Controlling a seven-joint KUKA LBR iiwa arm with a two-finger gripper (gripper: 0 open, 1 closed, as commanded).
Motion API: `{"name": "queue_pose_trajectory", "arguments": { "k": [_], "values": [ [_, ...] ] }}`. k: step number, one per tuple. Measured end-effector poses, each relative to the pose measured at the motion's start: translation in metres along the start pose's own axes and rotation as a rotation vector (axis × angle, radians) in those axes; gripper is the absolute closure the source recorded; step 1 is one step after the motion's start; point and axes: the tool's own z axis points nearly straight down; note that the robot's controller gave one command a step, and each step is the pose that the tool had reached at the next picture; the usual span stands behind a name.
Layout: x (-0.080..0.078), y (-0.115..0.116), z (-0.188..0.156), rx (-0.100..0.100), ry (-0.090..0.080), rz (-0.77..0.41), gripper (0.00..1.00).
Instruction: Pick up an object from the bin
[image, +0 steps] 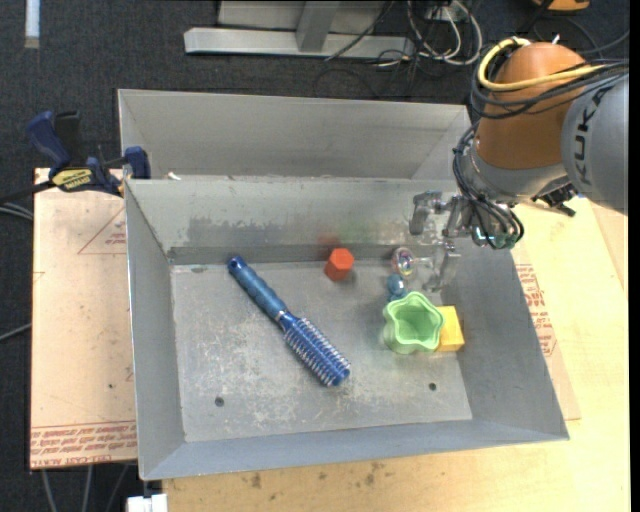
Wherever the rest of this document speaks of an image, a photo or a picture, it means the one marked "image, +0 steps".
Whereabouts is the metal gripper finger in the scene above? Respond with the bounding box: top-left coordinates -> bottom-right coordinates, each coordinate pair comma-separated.
409,190 -> 447,237
422,239 -> 463,295

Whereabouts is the clear iridescent glass ball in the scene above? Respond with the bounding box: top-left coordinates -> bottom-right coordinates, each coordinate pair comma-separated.
390,245 -> 434,279

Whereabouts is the small blue toy figure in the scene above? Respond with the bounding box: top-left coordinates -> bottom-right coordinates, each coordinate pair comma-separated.
385,273 -> 408,303

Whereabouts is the yellow block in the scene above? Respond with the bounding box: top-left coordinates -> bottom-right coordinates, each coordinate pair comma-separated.
436,305 -> 467,353

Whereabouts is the green star-shaped cup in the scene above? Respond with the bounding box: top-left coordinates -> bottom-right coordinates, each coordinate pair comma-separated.
382,290 -> 447,357

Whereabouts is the red-orange hexagonal block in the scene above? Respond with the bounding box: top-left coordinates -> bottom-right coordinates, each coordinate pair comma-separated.
323,247 -> 357,283

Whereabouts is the blue hairbrush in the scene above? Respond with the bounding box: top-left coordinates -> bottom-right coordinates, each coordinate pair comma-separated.
226,255 -> 353,389

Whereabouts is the grey metal bin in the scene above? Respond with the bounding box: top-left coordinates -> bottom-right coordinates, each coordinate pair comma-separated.
117,88 -> 571,482

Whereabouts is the brown cardboard board, red print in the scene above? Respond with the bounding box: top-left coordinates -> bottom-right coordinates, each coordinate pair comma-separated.
29,167 -> 583,472

